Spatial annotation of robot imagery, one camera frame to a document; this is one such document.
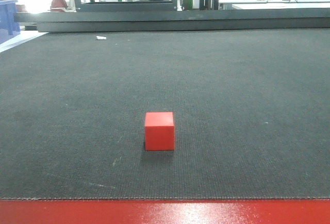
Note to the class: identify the red magnetic cube block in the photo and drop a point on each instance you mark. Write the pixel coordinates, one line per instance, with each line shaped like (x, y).
(159, 131)

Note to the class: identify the dark grey woven mat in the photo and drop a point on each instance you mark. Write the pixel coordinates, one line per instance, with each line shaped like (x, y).
(240, 114)

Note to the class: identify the small white paper scrap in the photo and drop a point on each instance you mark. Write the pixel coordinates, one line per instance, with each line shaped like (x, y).
(101, 38)

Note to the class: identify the white lab table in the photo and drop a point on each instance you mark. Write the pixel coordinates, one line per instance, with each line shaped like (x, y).
(274, 4)

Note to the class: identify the red cone-shaped object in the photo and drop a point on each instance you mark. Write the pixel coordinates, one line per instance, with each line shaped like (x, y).
(58, 6)

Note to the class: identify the blue plastic stool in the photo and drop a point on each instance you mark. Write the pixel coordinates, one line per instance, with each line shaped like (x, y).
(9, 27)

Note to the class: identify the black metal frame structure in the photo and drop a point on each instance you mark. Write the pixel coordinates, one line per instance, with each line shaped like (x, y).
(177, 20)

